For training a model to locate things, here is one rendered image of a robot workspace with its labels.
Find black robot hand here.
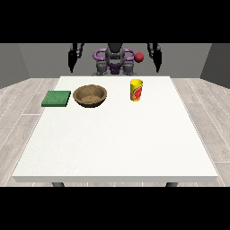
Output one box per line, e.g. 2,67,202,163
146,43,164,74
67,43,85,74

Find small red ball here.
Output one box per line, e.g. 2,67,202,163
134,52,145,63

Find yellow cup with melon print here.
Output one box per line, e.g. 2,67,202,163
129,78,144,102

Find brown wooden bowl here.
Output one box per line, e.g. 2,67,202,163
72,84,108,109

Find green square pad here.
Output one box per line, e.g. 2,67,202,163
40,90,72,108

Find grey robot trunk purple rings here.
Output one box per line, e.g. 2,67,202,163
92,43,139,76

